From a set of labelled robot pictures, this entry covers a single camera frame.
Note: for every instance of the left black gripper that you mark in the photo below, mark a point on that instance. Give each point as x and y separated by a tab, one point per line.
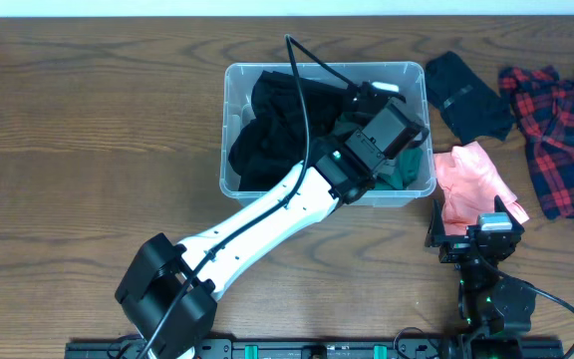
367	95

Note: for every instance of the large black shirt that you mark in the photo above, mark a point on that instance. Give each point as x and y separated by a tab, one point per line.
274	141

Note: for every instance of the clear plastic storage bin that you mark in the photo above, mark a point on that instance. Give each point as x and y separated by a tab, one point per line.
408	77

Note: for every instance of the red plaid shirt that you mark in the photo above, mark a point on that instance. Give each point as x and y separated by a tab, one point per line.
543	106

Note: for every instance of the pink cloth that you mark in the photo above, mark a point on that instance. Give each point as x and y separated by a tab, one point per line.
470	181

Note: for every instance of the green cloth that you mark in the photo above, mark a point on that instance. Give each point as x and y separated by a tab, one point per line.
396	174

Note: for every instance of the dark folded cloth right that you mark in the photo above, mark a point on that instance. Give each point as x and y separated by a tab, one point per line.
466	104

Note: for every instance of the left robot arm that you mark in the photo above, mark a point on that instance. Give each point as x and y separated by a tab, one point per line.
170	290

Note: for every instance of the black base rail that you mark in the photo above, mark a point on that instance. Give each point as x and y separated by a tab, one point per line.
405	348

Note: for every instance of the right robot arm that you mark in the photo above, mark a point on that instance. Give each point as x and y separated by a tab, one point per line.
492	304

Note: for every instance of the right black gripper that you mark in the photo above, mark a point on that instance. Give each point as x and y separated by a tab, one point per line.
456	244

